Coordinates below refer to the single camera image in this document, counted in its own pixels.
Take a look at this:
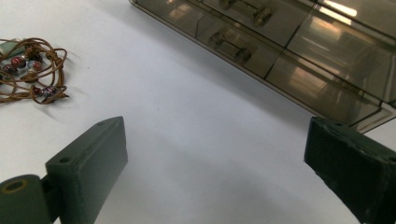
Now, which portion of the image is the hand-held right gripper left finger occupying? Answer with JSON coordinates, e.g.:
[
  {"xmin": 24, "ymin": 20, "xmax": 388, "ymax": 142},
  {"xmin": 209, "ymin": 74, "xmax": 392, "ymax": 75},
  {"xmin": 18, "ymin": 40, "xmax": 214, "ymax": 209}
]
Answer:
[{"xmin": 45, "ymin": 116, "xmax": 129, "ymax": 224}]

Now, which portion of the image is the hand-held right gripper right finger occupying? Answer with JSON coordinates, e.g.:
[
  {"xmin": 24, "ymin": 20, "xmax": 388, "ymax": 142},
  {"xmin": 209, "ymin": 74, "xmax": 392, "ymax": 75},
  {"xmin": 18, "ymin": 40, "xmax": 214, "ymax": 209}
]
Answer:
[{"xmin": 304, "ymin": 116, "xmax": 396, "ymax": 224}]

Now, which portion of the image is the smoky clear plastic drawer cabinet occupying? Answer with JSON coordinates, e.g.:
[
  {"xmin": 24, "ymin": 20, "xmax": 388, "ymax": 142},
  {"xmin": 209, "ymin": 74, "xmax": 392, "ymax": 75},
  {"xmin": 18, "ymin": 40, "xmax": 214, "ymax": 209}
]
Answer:
[{"xmin": 128, "ymin": 0, "xmax": 396, "ymax": 134}]

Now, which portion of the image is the brown cord beaded necklace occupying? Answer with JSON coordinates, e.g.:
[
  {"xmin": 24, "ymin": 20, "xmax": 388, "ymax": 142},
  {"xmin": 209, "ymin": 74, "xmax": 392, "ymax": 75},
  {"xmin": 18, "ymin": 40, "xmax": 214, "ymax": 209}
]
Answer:
[{"xmin": 0, "ymin": 36, "xmax": 70, "ymax": 105}]

